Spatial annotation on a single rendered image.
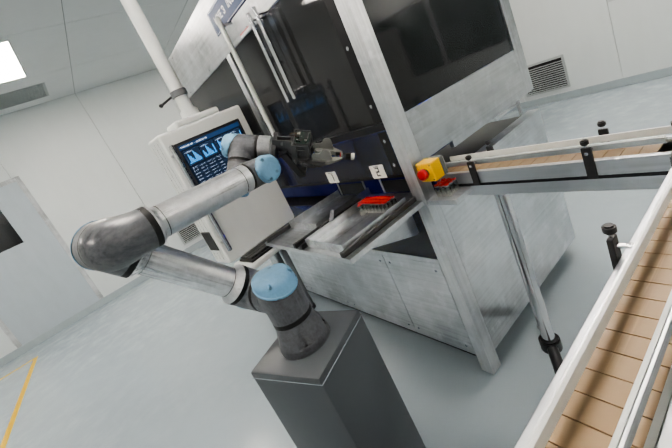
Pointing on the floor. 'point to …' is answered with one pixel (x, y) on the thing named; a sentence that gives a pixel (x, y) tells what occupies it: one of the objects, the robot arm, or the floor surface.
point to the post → (404, 144)
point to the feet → (553, 351)
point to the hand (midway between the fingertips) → (338, 156)
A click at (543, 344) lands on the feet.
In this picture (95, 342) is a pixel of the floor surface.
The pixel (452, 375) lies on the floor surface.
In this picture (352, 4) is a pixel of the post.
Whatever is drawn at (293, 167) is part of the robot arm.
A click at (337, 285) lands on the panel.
